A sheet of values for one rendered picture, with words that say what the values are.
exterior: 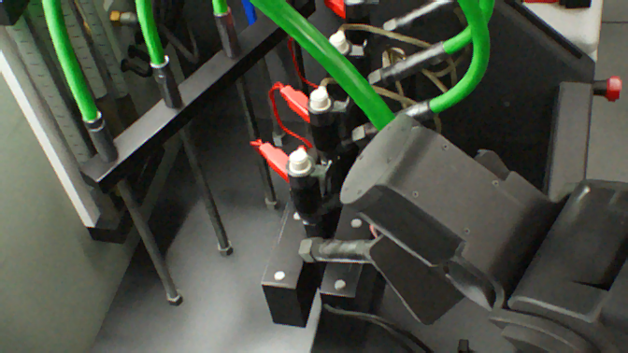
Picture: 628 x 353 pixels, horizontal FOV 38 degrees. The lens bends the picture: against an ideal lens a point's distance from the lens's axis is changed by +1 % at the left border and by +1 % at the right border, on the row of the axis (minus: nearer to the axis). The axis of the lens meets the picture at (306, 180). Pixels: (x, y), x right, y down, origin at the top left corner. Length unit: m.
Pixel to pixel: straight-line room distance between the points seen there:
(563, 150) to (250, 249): 0.40
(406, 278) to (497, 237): 0.13
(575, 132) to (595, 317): 0.71
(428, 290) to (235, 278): 0.58
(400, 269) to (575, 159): 0.53
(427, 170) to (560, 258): 0.07
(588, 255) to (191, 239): 0.83
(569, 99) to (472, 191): 0.69
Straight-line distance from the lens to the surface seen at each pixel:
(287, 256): 0.96
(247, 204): 1.20
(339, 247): 0.74
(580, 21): 1.18
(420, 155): 0.44
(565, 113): 1.11
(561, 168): 1.06
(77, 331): 1.10
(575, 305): 0.40
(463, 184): 0.44
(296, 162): 0.83
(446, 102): 0.85
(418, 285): 0.58
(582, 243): 0.42
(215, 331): 1.10
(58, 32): 0.81
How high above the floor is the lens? 1.76
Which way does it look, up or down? 50 degrees down
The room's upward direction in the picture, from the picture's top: 12 degrees counter-clockwise
